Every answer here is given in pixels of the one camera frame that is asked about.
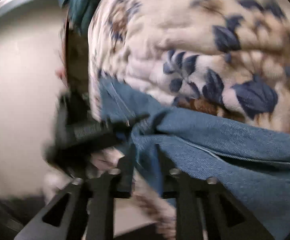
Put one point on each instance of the blue denim pants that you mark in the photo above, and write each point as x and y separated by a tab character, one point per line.
253	163

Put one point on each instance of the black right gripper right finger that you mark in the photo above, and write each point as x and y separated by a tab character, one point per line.
205	209

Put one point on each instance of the dark wooden bed frame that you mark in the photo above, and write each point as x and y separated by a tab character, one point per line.
75	55

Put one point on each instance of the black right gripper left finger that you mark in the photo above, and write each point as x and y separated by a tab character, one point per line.
85	207

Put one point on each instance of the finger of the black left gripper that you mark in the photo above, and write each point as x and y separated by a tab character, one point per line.
77	135

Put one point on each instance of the cream floral fleece blanket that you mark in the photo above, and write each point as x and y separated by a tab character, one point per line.
225	58

